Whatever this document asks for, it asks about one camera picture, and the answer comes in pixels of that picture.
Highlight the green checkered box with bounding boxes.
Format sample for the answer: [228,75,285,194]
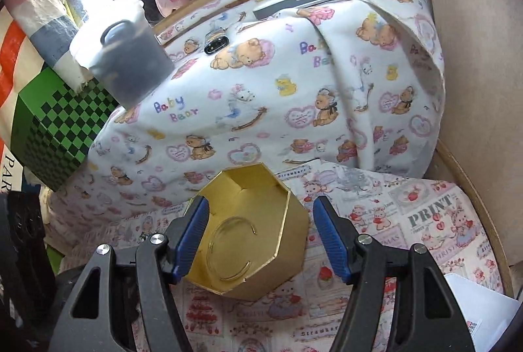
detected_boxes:
[10,66,119,191]

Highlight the clear plastic container dark contents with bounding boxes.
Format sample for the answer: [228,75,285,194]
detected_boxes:
[69,0,176,110]

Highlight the striped woven bag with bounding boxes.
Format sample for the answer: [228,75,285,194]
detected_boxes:
[0,0,96,197]

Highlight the white paper sheet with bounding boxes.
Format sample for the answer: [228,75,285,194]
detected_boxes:
[443,272,517,352]

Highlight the small black device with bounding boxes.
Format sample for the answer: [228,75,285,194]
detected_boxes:
[203,29,230,56]

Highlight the gold octagonal box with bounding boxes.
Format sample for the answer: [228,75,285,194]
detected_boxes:
[182,163,310,302]

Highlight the strawberry print pink cloth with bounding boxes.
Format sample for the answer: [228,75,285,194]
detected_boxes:
[45,160,505,352]

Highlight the flat grey device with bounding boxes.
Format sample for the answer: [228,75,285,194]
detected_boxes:
[252,0,350,21]

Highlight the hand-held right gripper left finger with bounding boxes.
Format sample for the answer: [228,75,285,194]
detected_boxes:
[49,197,211,352]

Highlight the bear print white cloth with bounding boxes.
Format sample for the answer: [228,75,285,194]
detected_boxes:
[47,0,446,222]

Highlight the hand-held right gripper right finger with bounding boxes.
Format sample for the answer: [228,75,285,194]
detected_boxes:
[312,196,477,352]

